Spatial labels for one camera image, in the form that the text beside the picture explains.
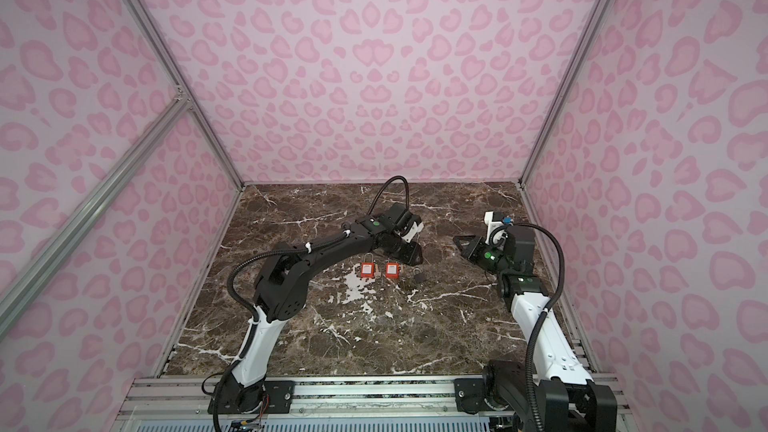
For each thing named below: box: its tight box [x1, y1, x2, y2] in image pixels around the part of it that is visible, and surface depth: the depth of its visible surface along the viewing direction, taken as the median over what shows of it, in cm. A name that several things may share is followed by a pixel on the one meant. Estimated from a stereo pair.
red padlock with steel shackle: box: [360, 253, 375, 279], surface depth 97 cm
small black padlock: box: [413, 268, 426, 283], surface depth 97 cm
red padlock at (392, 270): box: [385, 262, 401, 279], surface depth 96 cm
